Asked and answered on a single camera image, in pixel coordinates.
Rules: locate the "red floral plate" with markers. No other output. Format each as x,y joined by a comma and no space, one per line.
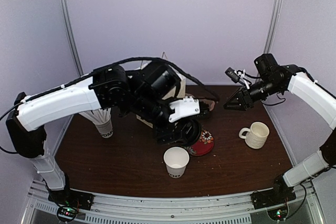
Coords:
203,146

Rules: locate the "aluminium frame post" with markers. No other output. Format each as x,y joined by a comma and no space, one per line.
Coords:
276,10
70,37

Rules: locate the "cream ceramic mug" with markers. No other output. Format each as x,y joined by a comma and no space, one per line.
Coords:
255,136

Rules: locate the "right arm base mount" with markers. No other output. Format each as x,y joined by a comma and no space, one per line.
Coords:
269,198

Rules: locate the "black plastic cup lid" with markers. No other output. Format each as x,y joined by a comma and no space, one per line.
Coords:
193,132

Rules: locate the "right aluminium frame post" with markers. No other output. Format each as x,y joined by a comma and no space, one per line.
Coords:
276,10

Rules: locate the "cream paper bag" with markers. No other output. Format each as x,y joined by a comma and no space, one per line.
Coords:
176,92

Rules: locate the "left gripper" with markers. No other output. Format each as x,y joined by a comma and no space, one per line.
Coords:
168,136

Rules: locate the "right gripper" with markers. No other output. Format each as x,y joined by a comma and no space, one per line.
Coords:
245,97

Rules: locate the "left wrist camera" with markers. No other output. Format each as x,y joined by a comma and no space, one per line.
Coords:
183,108

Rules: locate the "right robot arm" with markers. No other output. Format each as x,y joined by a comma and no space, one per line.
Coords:
277,79

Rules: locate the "left aluminium frame post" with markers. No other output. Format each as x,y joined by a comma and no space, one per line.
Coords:
70,37

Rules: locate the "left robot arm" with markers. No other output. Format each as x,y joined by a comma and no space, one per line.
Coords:
141,92

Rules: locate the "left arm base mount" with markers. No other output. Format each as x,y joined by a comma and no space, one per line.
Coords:
73,198

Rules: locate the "paper cup with straws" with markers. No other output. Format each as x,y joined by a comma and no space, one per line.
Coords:
105,129

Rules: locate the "aluminium front rail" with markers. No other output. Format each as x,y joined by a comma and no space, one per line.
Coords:
234,208

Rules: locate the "cardboard cup carrier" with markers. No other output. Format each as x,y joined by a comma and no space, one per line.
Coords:
206,106

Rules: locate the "white paper cup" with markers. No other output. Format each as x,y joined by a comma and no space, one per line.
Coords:
176,159

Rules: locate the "wrapped straw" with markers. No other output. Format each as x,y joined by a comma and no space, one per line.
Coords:
104,115
89,115

